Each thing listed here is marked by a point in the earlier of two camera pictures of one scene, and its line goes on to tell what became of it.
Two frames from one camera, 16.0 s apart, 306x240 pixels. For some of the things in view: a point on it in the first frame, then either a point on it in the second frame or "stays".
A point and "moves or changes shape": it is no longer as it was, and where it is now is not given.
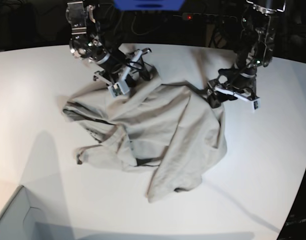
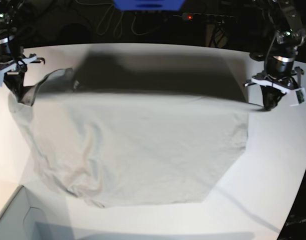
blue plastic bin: [149, 5] stays
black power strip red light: [205, 17] stays
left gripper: [119, 83] -> [10, 69]
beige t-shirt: [171, 134] moves or changes shape
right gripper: [239, 81] -> [275, 87]
